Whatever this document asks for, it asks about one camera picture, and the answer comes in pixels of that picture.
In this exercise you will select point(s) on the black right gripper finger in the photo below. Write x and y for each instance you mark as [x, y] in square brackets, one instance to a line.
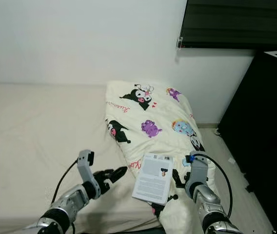
[172, 198]

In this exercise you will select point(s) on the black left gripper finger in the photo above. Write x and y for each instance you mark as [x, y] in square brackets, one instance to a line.
[119, 174]
[109, 172]

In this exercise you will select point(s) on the white printed booklet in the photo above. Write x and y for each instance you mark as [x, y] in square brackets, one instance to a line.
[153, 178]

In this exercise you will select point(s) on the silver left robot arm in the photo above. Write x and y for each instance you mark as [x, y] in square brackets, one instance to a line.
[70, 204]

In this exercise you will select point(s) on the white cartoon print duvet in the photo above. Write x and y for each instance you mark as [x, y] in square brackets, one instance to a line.
[163, 146]

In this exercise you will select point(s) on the bed with beige sheet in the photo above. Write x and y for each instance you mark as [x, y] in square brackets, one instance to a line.
[36, 141]

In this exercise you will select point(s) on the black cabinet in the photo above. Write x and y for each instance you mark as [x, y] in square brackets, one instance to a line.
[260, 126]

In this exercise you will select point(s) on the small clear wall clip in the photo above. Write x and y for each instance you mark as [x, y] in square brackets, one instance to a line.
[179, 43]

